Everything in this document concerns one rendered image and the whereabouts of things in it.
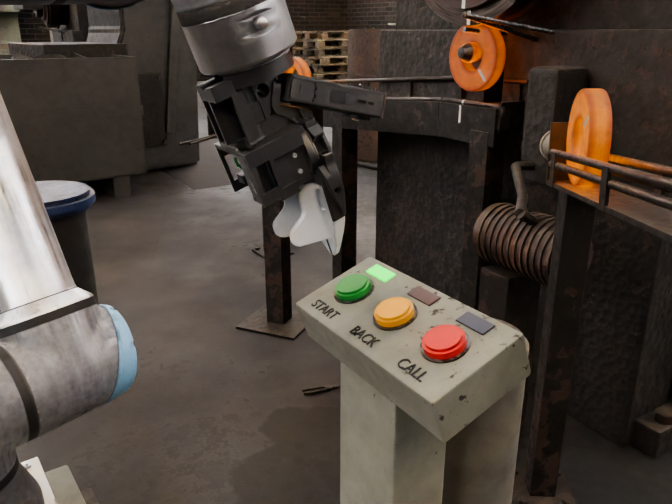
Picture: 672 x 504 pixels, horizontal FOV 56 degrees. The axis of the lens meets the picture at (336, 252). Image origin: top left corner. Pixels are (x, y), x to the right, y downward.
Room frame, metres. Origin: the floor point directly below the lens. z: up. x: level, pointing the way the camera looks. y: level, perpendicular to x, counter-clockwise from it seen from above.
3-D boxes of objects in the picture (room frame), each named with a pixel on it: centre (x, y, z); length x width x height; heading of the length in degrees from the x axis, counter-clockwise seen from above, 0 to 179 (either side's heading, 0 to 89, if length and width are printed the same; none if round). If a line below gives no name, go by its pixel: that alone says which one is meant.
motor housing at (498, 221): (1.19, -0.39, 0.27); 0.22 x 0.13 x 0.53; 32
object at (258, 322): (1.82, 0.20, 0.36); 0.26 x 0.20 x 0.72; 67
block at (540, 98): (1.35, -0.46, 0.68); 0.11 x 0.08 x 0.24; 122
